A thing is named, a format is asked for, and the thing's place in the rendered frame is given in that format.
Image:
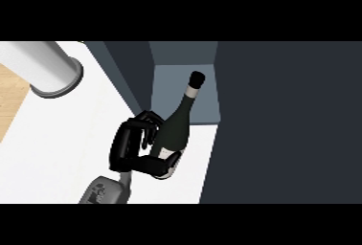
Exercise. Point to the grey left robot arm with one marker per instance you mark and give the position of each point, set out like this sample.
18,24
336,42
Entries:
105,191

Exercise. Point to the grey open cabinet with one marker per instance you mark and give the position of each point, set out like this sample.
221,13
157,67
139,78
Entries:
184,92

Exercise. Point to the dark grey cabinet door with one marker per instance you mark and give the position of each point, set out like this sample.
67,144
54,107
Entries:
283,124

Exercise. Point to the dark green wine bottle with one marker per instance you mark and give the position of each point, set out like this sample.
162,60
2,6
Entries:
178,127

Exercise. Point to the white cylinder with grey rim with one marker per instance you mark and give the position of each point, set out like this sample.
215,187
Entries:
40,67

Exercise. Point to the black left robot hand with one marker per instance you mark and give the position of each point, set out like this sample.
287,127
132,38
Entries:
123,150

